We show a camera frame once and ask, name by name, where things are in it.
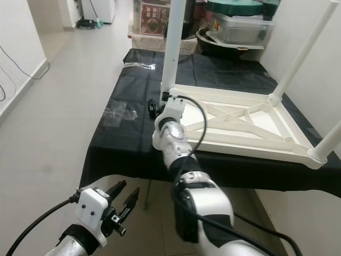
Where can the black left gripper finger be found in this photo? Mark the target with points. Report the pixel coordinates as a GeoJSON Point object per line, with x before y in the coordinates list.
{"type": "Point", "coordinates": [130, 201]}
{"type": "Point", "coordinates": [116, 189]}

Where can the white plastic table leg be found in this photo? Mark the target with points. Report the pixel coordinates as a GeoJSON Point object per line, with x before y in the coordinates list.
{"type": "Point", "coordinates": [173, 42]}
{"type": "Point", "coordinates": [327, 144]}
{"type": "Point", "coordinates": [303, 53]}

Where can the white plastic children table top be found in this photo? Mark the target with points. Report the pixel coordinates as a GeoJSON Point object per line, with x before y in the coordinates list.
{"type": "Point", "coordinates": [261, 122]}

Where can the black tablecloth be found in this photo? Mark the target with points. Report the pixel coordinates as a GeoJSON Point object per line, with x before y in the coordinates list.
{"type": "Point", "coordinates": [122, 160]}

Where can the clear tape patch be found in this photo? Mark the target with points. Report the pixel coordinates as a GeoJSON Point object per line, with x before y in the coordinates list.
{"type": "Point", "coordinates": [118, 113]}

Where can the clear tape strip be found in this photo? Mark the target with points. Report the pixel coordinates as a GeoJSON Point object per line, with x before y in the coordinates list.
{"type": "Point", "coordinates": [138, 65]}

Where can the beige patterned cloth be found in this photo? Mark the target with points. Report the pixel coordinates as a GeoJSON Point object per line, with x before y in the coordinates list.
{"type": "Point", "coordinates": [146, 44]}

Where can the black round pan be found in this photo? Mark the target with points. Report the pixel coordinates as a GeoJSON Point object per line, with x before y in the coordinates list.
{"type": "Point", "coordinates": [213, 49]}

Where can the black floor gadget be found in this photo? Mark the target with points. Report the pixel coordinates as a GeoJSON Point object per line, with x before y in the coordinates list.
{"type": "Point", "coordinates": [88, 23]}

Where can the white cabinet appliance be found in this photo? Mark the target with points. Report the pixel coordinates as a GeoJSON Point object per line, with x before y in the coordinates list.
{"type": "Point", "coordinates": [98, 9]}

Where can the clear plastic storage box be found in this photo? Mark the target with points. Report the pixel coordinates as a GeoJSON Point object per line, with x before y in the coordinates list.
{"type": "Point", "coordinates": [242, 29]}

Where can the green round pot lid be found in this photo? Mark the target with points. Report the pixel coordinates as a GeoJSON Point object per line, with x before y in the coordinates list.
{"type": "Point", "coordinates": [237, 8]}

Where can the grey framed picture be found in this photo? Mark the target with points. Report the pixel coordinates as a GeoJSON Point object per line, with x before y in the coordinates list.
{"type": "Point", "coordinates": [272, 8]}

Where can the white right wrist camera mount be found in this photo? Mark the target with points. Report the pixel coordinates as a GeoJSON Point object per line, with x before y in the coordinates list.
{"type": "Point", "coordinates": [175, 106]}

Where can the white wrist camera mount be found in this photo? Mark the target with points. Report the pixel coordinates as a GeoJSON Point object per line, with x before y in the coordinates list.
{"type": "Point", "coordinates": [175, 106]}
{"type": "Point", "coordinates": [91, 210]}

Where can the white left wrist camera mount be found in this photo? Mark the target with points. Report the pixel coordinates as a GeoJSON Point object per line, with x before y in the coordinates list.
{"type": "Point", "coordinates": [91, 210]}

